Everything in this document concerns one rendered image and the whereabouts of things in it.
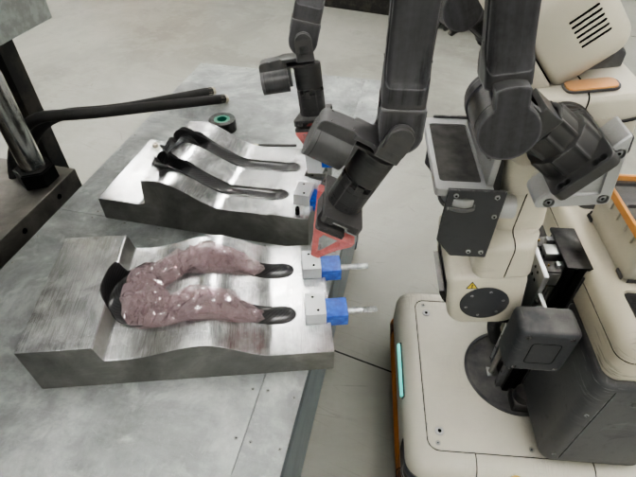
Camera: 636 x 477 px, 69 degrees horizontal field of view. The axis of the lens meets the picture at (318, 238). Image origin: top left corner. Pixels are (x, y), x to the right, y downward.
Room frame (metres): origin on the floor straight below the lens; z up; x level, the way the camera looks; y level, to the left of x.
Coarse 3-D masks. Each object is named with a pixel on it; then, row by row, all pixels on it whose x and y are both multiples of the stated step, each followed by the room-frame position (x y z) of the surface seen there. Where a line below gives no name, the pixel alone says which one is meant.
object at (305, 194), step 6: (300, 186) 0.81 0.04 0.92; (306, 186) 0.81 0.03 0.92; (312, 186) 0.81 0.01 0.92; (294, 192) 0.79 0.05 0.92; (300, 192) 0.79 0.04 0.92; (306, 192) 0.79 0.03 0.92; (312, 192) 0.81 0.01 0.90; (294, 198) 0.79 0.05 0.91; (300, 198) 0.78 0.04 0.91; (306, 198) 0.78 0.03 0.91; (312, 198) 0.79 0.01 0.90; (300, 204) 0.78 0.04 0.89; (306, 204) 0.78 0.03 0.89; (312, 204) 0.78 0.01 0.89
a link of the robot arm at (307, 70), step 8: (288, 64) 0.94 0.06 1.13; (296, 64) 0.93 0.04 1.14; (304, 64) 0.93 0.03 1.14; (312, 64) 0.93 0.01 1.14; (320, 64) 0.94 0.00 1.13; (288, 72) 0.93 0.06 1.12; (296, 72) 0.93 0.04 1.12; (304, 72) 0.92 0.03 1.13; (312, 72) 0.92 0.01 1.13; (320, 72) 0.94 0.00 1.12; (296, 80) 0.93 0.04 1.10; (304, 80) 0.92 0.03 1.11; (312, 80) 0.92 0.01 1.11; (320, 80) 0.93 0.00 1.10; (296, 88) 0.93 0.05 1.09; (304, 88) 0.92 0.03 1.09; (312, 88) 0.91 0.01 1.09
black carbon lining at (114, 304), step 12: (120, 264) 0.60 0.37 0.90; (264, 264) 0.64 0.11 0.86; (276, 264) 0.64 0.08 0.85; (288, 264) 0.64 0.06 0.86; (108, 276) 0.56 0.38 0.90; (120, 276) 0.59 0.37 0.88; (264, 276) 0.61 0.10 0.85; (276, 276) 0.61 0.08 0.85; (288, 276) 0.61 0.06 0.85; (108, 288) 0.55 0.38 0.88; (120, 288) 0.57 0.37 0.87; (108, 300) 0.54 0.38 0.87; (120, 312) 0.51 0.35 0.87; (264, 312) 0.52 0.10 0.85; (276, 312) 0.52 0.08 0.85; (288, 312) 0.52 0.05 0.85
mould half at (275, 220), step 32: (192, 128) 1.03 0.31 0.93; (192, 160) 0.90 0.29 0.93; (224, 160) 0.94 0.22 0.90; (288, 160) 0.96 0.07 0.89; (128, 192) 0.87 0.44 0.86; (160, 192) 0.81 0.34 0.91; (192, 192) 0.80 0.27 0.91; (160, 224) 0.81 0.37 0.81; (192, 224) 0.80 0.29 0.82; (224, 224) 0.78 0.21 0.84; (256, 224) 0.76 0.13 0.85; (288, 224) 0.74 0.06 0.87
